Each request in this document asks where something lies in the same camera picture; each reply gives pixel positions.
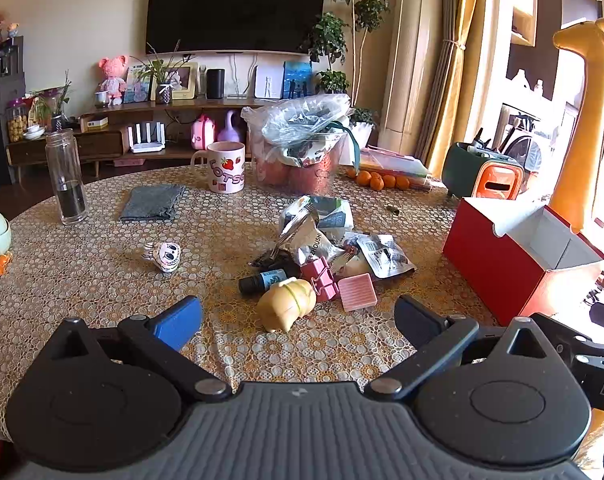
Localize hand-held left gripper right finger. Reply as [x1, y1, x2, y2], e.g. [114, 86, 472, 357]
[364, 294, 553, 402]

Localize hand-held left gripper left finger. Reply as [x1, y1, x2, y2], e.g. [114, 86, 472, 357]
[52, 296, 233, 402]

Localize bunny plush toy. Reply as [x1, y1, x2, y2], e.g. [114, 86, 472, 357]
[142, 241, 182, 275]

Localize red cardboard box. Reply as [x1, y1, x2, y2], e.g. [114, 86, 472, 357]
[442, 196, 604, 329]

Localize pink binder clip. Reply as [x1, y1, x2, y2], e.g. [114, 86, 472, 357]
[300, 256, 341, 304]

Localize yellow squishy toy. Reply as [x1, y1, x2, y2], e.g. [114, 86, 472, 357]
[256, 277, 317, 334]

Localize black dried food bag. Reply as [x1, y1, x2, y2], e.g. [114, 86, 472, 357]
[248, 249, 303, 270]

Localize white green snack packet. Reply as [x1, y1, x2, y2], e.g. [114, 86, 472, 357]
[279, 195, 355, 243]

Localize lace patterned desktop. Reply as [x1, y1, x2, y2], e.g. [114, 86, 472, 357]
[0, 162, 604, 471]

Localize pink ridged square pad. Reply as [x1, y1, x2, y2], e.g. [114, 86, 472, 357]
[337, 273, 379, 312]

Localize small clear printed packet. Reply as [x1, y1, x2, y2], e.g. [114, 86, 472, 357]
[356, 233, 417, 279]

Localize dark bottle blue label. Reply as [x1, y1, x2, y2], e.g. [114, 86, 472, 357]
[238, 268, 289, 295]

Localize grey cloth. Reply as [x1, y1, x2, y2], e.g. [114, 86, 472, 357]
[119, 184, 187, 223]

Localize pile of small oranges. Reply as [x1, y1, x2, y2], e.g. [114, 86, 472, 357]
[358, 146, 433, 192]

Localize green orange desk organizer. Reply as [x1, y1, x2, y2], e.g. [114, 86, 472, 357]
[441, 141, 526, 202]

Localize pink strawberry mug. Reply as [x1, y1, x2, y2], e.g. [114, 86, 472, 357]
[190, 141, 247, 195]

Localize clear glass bottle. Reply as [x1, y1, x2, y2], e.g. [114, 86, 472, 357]
[45, 129, 89, 226]

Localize yellow giraffe toy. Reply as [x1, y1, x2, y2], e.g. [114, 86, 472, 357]
[548, 17, 604, 233]

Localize white antenna router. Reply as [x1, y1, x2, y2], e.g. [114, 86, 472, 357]
[127, 120, 167, 154]

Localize wooden television stand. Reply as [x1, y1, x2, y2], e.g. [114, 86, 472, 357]
[6, 96, 283, 183]

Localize washing machine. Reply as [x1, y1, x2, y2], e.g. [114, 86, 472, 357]
[499, 105, 550, 171]

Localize pink toy suitcase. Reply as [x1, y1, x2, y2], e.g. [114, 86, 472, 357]
[190, 113, 218, 151]

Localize white printed paper bag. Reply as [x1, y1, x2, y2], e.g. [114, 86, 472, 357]
[281, 130, 349, 168]

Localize purple vase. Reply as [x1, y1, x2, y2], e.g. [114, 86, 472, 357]
[216, 109, 243, 144]

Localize clear plastic bag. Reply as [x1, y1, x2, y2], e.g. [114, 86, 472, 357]
[241, 93, 355, 161]

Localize blue picture card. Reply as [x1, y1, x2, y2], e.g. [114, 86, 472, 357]
[123, 65, 151, 105]

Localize black speaker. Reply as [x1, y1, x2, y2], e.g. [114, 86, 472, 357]
[205, 68, 226, 100]

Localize plant in dark vase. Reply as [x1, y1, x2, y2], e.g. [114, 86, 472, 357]
[28, 71, 76, 133]

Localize green plant in vase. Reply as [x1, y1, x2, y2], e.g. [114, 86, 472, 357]
[130, 40, 195, 106]

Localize pink bear figure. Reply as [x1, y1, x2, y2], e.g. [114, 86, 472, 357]
[98, 55, 130, 107]

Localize glass snack jar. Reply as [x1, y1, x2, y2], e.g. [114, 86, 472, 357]
[6, 102, 29, 144]

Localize white flat device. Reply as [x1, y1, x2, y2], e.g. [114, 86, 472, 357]
[254, 64, 285, 100]

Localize yellow curtain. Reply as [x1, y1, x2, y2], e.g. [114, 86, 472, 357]
[414, 0, 485, 178]

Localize blue book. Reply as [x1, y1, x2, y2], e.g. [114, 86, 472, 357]
[283, 61, 314, 100]

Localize cream floor air conditioner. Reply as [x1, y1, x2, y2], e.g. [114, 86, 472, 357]
[379, 0, 447, 147]

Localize dark cabinet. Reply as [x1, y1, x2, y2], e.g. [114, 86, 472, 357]
[0, 35, 29, 188]

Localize tall potted tree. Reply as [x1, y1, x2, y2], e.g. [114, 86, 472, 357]
[304, 0, 391, 149]

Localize black television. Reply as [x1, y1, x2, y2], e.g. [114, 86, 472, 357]
[146, 0, 329, 57]

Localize cream photo frame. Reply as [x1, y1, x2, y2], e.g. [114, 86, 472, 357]
[151, 62, 199, 102]

